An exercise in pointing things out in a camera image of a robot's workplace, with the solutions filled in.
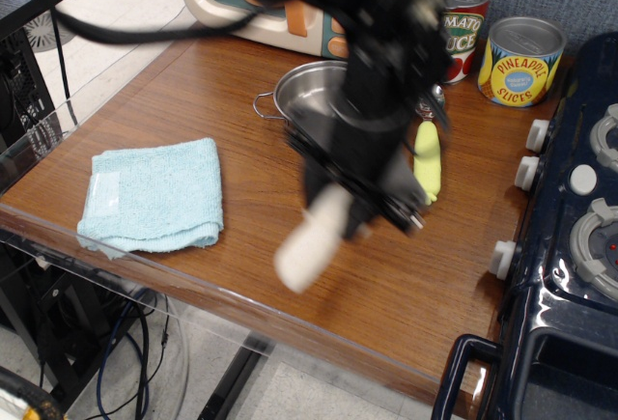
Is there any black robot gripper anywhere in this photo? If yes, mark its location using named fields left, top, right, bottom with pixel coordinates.
left=284, top=96, right=429, bottom=242

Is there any plush mushroom toy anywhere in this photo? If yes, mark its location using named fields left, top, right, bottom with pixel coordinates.
left=273, top=184, right=353, bottom=294

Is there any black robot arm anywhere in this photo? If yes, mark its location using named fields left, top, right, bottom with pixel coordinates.
left=56, top=0, right=450, bottom=238

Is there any toy microwave oven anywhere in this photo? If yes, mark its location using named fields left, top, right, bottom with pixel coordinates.
left=184, top=0, right=348, bottom=59

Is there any small steel pot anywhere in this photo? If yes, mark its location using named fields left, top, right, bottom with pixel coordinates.
left=252, top=60, right=347, bottom=137

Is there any white stove knob lower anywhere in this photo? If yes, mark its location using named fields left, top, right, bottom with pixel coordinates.
left=488, top=240, right=517, bottom=280

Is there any white stove knob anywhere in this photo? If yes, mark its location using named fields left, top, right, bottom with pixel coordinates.
left=488, top=240, right=517, bottom=280
left=525, top=119, right=550, bottom=154
left=515, top=156, right=540, bottom=191

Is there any light blue folded towel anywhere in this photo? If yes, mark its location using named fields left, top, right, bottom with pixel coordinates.
left=77, top=138, right=224, bottom=260

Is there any white stove knob middle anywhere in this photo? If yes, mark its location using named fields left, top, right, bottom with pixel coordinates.
left=515, top=156, right=540, bottom=191

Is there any white stove knob upper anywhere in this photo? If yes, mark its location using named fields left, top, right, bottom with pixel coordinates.
left=525, top=119, right=550, bottom=154

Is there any pineapple slices can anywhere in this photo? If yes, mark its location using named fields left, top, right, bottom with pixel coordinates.
left=477, top=16, right=567, bottom=108

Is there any tomato sauce can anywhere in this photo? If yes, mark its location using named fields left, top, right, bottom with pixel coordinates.
left=442, top=0, right=490, bottom=84

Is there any dark blue toy stove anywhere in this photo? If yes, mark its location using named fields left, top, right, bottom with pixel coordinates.
left=432, top=33, right=617, bottom=419

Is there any clear acrylic table guard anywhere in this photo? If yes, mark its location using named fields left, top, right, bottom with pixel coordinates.
left=0, top=2, right=440, bottom=385

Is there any spoon with green handle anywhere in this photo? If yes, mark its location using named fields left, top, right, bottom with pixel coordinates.
left=413, top=85, right=445, bottom=206

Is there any black cable under table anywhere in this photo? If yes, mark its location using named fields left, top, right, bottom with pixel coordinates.
left=86, top=289, right=170, bottom=420

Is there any blue cable under table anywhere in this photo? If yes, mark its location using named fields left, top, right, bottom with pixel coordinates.
left=95, top=294, right=170, bottom=420

